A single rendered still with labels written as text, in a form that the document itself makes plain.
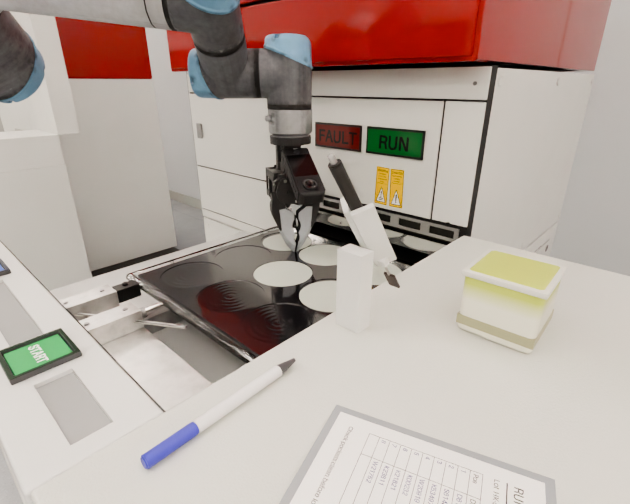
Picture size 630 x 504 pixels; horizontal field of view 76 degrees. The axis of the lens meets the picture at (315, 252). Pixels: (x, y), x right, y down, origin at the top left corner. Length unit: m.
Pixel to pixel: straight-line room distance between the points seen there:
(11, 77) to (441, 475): 0.83
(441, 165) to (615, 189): 1.52
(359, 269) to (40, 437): 0.28
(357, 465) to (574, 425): 0.17
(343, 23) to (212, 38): 0.23
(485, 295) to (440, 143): 0.36
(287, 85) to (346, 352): 0.44
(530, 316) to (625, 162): 1.77
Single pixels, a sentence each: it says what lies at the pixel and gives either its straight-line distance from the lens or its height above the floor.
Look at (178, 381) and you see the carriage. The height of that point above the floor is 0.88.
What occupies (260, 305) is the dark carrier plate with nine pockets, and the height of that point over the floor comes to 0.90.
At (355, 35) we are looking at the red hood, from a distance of 0.74.
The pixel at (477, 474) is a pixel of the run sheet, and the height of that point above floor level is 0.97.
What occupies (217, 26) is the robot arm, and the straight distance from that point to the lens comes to 0.62.
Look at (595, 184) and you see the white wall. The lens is 2.17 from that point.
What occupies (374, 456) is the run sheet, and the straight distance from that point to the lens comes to 0.30.
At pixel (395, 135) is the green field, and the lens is 0.74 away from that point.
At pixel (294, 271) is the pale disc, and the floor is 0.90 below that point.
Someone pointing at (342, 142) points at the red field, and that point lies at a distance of 0.81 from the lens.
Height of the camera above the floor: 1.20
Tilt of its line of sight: 23 degrees down
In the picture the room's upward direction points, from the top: straight up
